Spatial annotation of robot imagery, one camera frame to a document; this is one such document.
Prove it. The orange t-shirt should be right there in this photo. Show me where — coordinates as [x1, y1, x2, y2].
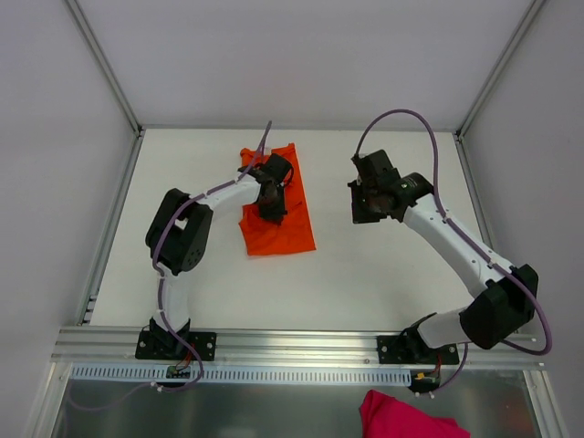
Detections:
[239, 142, 317, 256]

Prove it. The slotted white cable duct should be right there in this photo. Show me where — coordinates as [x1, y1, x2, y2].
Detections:
[69, 363, 412, 387]

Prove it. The aluminium mounting rail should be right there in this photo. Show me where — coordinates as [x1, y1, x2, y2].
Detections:
[49, 326, 547, 366]

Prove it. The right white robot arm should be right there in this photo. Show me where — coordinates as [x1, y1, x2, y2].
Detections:
[348, 150, 538, 363]

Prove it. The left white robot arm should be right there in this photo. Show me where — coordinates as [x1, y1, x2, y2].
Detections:
[135, 154, 294, 360]

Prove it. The pink t-shirt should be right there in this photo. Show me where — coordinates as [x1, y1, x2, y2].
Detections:
[359, 390, 471, 438]

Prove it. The left aluminium frame post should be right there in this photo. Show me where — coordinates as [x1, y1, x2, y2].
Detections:
[63, 0, 142, 137]

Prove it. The aluminium frame post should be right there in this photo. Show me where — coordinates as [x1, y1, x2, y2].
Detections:
[63, 0, 142, 137]
[454, 0, 548, 138]

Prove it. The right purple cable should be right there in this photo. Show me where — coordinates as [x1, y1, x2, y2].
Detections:
[350, 109, 554, 357]

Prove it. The right aluminium frame post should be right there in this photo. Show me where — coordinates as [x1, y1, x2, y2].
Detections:
[454, 0, 548, 138]

